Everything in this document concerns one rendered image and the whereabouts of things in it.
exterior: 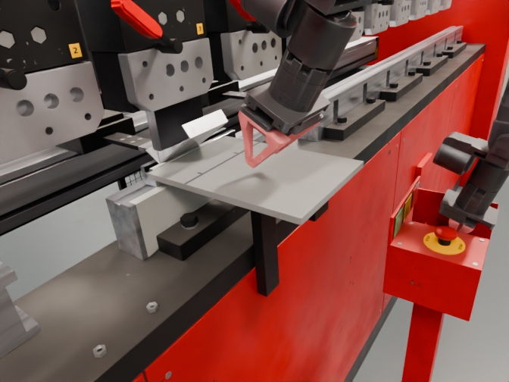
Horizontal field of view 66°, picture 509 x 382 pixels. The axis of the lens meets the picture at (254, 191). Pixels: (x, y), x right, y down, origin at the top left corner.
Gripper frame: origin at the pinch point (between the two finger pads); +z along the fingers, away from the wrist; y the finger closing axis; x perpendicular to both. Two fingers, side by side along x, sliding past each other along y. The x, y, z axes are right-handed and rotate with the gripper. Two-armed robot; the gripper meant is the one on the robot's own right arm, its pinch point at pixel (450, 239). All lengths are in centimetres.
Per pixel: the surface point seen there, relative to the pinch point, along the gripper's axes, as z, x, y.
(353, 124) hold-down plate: -9.3, -15.4, 31.9
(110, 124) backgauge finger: -13, 35, 63
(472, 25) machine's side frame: -18, -179, 30
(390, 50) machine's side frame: 7, -181, 69
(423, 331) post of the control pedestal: 19.9, 8.0, -4.1
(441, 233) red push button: -7.5, 11.4, 2.7
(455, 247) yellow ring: -5.6, 10.5, -0.5
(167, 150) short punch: -17, 39, 45
